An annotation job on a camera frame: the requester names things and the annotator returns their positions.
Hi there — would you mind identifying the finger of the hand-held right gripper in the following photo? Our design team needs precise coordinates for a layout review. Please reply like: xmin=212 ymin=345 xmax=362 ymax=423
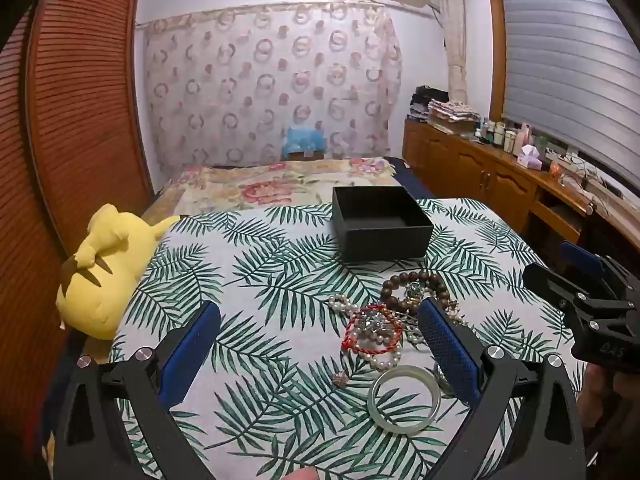
xmin=559 ymin=241 xmax=610 ymax=277
xmin=522 ymin=261 xmax=592 ymax=307

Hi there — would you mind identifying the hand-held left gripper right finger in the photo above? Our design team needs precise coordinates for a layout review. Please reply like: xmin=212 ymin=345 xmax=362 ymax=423
xmin=417 ymin=297 xmax=586 ymax=480

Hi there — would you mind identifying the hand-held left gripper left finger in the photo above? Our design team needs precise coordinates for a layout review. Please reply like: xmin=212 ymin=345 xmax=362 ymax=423
xmin=52 ymin=301 xmax=222 ymax=480

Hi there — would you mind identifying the red string bracelet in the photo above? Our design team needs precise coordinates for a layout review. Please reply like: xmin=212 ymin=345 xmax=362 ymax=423
xmin=342 ymin=304 xmax=404 ymax=356

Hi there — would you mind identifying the silver chain bracelet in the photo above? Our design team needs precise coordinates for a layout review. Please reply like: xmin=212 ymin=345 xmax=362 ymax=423
xmin=356 ymin=311 xmax=396 ymax=343

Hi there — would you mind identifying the wooden bead bracelet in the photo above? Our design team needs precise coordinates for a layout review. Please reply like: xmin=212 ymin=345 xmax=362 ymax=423
xmin=381 ymin=270 xmax=451 ymax=318

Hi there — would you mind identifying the pale jade bangle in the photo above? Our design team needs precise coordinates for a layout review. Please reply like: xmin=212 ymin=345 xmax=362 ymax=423
xmin=367 ymin=366 xmax=442 ymax=434

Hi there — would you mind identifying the pearl necklace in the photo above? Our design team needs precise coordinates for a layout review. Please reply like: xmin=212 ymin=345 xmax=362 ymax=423
xmin=328 ymin=294 xmax=403 ymax=370

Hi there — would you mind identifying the black cardboard box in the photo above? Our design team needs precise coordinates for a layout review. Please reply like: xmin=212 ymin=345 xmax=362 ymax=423
xmin=332 ymin=186 xmax=435 ymax=264

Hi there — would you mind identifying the person's right hand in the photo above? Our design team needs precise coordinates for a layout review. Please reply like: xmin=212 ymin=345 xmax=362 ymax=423
xmin=582 ymin=362 xmax=640 ymax=461

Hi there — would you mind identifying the pink tissue box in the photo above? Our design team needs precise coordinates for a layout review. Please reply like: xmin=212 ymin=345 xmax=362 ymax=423
xmin=515 ymin=144 xmax=543 ymax=171

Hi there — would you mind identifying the yellow plush toy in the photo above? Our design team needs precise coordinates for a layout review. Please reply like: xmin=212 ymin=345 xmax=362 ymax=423
xmin=55 ymin=203 xmax=181 ymax=339

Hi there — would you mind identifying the wooden cabinet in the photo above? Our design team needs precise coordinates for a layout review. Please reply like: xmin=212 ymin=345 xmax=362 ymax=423
xmin=402 ymin=119 xmax=596 ymax=261

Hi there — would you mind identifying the row of cosmetic bottles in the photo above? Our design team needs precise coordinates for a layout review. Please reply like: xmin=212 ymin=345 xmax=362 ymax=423
xmin=475 ymin=117 xmax=538 ymax=156

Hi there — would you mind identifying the floral bedsheet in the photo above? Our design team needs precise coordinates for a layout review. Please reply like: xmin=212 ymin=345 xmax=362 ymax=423
xmin=160 ymin=156 xmax=401 ymax=217

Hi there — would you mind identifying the folded floral cloth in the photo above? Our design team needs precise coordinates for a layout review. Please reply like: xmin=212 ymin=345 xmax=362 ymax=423
xmin=428 ymin=99 xmax=481 ymax=135

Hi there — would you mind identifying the grey window blind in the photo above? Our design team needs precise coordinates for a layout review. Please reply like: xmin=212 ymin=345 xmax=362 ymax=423
xmin=500 ymin=0 xmax=640 ymax=181

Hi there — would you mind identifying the stack of dark clothes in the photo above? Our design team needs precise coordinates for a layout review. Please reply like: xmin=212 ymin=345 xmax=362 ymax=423
xmin=410 ymin=86 xmax=451 ymax=122

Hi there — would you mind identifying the blue plush toy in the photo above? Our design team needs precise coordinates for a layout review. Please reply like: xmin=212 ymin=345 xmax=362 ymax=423
xmin=282 ymin=124 xmax=328 ymax=156

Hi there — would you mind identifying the beige tied curtain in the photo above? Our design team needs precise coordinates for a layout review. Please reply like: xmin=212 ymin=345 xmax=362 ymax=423
xmin=434 ymin=0 xmax=468 ymax=103

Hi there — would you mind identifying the wooden louvered wardrobe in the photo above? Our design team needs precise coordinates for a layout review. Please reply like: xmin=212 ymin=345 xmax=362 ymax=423
xmin=0 ymin=0 xmax=153 ymax=480

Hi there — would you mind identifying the circle pattern curtain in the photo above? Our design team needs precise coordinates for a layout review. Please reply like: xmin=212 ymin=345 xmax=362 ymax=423
xmin=144 ymin=2 xmax=403 ymax=181

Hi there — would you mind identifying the wooden window frame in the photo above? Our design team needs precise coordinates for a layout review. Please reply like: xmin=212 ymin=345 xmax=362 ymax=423
xmin=486 ymin=0 xmax=640 ymax=191

